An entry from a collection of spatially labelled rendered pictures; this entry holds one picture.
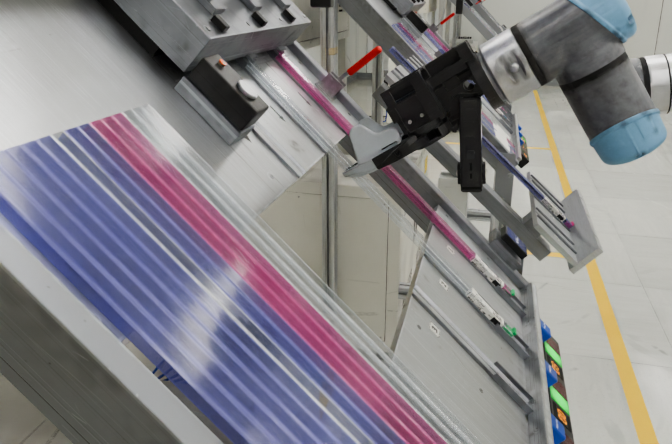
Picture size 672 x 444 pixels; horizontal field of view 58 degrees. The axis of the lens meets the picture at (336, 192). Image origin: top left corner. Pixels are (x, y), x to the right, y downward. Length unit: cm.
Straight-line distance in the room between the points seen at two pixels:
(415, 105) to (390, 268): 122
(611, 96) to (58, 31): 54
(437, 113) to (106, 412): 48
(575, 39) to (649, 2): 781
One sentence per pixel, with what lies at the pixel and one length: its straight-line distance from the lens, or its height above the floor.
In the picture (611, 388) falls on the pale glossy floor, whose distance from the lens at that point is 216.
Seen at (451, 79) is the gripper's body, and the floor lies 108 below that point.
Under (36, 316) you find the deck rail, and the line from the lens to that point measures 37.
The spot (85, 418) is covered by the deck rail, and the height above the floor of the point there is 95.
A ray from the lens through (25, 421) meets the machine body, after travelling 97.
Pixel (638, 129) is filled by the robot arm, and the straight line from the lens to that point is 72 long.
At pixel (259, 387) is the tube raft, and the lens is 42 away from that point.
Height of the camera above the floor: 117
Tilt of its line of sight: 18 degrees down
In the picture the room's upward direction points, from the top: straight up
